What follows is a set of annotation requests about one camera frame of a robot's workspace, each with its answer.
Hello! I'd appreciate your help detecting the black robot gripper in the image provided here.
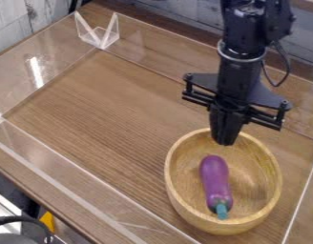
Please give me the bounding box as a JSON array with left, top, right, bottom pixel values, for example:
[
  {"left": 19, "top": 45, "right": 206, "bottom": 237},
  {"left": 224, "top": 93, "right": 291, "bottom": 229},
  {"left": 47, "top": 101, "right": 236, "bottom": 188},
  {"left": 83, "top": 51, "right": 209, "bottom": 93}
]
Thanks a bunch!
[{"left": 182, "top": 57, "right": 292, "bottom": 146}]

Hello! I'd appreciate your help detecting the clear acrylic tray wall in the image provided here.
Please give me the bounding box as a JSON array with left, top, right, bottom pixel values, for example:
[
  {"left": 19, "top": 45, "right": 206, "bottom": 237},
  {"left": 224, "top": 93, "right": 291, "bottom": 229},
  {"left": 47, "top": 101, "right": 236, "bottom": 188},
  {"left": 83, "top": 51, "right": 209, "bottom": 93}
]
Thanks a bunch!
[{"left": 0, "top": 116, "right": 200, "bottom": 244}]

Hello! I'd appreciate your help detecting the black cable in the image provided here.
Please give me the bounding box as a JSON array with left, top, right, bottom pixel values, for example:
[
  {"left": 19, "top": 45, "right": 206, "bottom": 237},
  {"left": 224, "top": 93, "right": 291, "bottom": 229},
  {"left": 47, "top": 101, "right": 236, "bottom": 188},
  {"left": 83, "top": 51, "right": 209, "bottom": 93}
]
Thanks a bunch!
[{"left": 0, "top": 215, "right": 58, "bottom": 244}]

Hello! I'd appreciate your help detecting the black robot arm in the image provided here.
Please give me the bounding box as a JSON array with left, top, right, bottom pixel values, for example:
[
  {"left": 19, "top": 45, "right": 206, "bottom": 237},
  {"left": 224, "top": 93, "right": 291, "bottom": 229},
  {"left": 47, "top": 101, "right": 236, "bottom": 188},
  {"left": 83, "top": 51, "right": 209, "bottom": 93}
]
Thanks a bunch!
[{"left": 182, "top": 0, "right": 296, "bottom": 146}]

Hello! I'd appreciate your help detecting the purple toy eggplant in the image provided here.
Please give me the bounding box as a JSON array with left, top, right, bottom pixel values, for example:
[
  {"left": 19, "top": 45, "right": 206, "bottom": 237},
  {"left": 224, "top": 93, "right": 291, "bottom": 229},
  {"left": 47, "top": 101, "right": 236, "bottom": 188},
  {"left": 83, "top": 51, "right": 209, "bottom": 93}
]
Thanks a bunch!
[{"left": 200, "top": 155, "right": 233, "bottom": 220}]

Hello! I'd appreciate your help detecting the brown wooden bowl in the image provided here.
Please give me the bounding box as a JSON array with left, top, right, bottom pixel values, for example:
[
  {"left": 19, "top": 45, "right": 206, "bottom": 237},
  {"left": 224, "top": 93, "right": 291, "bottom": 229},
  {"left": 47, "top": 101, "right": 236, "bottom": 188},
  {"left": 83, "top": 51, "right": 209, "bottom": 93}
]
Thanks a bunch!
[{"left": 165, "top": 128, "right": 283, "bottom": 235}]

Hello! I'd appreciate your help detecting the clear acrylic corner bracket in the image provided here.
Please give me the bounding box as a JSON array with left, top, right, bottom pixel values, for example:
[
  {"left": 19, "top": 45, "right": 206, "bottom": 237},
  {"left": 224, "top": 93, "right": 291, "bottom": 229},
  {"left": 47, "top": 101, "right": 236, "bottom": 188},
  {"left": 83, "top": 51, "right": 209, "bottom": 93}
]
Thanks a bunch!
[{"left": 74, "top": 12, "right": 119, "bottom": 50}]

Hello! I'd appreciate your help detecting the yellow black device corner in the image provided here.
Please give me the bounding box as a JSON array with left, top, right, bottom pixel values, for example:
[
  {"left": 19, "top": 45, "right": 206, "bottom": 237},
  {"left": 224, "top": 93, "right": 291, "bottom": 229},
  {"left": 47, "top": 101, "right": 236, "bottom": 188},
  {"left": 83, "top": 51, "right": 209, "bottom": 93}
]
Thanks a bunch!
[{"left": 36, "top": 211, "right": 75, "bottom": 244}]

